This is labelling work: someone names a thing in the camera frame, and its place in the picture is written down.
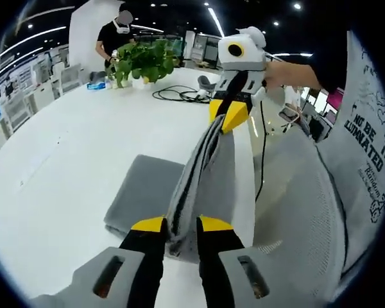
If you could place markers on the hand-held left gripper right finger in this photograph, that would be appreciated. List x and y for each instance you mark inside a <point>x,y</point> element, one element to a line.
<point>218,266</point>

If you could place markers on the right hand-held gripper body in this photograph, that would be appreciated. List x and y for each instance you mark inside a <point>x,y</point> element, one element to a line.
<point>247,57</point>

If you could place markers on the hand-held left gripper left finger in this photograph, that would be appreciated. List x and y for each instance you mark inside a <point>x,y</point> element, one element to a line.
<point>141,266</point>

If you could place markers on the grey towel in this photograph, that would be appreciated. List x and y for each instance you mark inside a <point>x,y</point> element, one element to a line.
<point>144,192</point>

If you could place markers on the person's right hand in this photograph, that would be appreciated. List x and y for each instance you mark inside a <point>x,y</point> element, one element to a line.
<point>280,73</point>

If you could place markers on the small grey holder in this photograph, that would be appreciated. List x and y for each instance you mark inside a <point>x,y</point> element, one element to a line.
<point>207,83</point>

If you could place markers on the green potted plant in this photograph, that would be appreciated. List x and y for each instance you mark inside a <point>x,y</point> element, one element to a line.
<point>147,61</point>

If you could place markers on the white plant pot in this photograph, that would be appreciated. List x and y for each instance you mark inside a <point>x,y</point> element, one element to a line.
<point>138,82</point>

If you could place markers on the glass vase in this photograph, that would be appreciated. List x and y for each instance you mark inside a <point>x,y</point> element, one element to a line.
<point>120,81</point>

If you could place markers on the blue packet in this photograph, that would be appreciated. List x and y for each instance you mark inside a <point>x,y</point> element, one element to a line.
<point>96,85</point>

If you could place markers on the white office chair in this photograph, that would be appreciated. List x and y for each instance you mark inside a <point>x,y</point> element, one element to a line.
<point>71,78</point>

